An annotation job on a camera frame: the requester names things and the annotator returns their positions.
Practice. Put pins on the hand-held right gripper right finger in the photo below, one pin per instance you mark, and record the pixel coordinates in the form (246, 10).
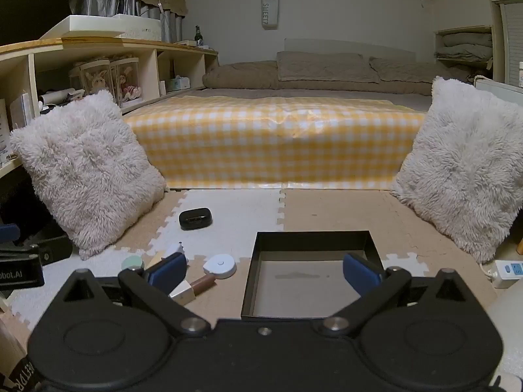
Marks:
(361, 274)

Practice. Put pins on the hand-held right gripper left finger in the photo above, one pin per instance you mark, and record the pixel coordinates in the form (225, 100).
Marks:
(167, 272)

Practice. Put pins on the white charger adapter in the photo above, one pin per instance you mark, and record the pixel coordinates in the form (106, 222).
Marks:
(183, 292)

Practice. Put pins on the pale green round case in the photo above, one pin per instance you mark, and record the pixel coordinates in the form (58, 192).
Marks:
(132, 262)

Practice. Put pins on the brown cylindrical tube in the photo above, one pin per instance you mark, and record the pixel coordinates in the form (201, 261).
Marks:
(203, 284)

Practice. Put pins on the white round tape measure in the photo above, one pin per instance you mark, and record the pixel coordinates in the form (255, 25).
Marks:
(220, 265)

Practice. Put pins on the black earbud case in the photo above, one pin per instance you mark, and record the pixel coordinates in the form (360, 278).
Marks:
(195, 218)

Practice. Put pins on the black shallow box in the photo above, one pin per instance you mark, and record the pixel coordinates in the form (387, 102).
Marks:
(304, 239)

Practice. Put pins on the foam puzzle floor mat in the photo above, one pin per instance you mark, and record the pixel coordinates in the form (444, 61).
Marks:
(245, 212)

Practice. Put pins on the fluffy white cushion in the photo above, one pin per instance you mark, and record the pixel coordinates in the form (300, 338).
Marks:
(465, 163)
(90, 167)

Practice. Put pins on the white power strip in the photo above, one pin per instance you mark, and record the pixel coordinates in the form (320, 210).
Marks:
(508, 271)

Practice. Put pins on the white upright books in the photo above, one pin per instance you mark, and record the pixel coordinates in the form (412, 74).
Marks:
(18, 112)

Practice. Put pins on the yellow checkered cloth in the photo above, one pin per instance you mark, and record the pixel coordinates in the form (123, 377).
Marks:
(269, 143)

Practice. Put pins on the rolled white paper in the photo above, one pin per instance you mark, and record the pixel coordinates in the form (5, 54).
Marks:
(57, 97)

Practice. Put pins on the tissue box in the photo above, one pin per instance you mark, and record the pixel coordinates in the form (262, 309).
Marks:
(178, 84)

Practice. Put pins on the grey bed mattress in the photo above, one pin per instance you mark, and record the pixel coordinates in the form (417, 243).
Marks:
(286, 92)

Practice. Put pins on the dress doll display box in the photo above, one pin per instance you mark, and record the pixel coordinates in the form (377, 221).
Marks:
(127, 79)

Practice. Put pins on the rabbit doll display box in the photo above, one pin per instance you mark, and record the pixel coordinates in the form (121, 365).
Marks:
(96, 77)

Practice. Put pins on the brown bed pillow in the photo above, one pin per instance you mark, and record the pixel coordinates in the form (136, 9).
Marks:
(412, 71)
(327, 67)

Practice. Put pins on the brown duvet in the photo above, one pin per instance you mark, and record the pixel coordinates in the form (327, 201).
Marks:
(245, 75)

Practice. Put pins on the white headboard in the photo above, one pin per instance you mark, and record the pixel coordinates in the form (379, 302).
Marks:
(347, 45)

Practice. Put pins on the white panel appliance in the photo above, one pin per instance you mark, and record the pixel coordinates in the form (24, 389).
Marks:
(498, 88)

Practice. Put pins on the wooden shelf unit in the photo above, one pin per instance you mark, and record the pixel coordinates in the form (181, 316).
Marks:
(81, 45)

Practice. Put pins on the green glass bottle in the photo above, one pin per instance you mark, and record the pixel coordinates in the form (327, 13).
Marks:
(199, 36)

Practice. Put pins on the white printed box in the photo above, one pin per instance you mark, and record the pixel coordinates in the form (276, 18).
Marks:
(143, 26)

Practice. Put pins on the folded beige blanket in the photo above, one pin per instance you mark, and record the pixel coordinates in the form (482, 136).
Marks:
(465, 47)

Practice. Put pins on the flat white box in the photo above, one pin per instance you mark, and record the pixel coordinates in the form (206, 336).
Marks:
(81, 24)

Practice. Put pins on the window blind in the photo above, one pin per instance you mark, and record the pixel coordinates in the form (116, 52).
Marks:
(512, 41)

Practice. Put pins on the silver curtain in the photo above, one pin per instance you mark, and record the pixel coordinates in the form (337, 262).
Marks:
(102, 2)

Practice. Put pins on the cream wall shelf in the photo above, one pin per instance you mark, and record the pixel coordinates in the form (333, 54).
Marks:
(492, 49)

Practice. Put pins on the white hanging wall pouch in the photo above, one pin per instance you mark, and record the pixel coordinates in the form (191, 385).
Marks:
(269, 8)

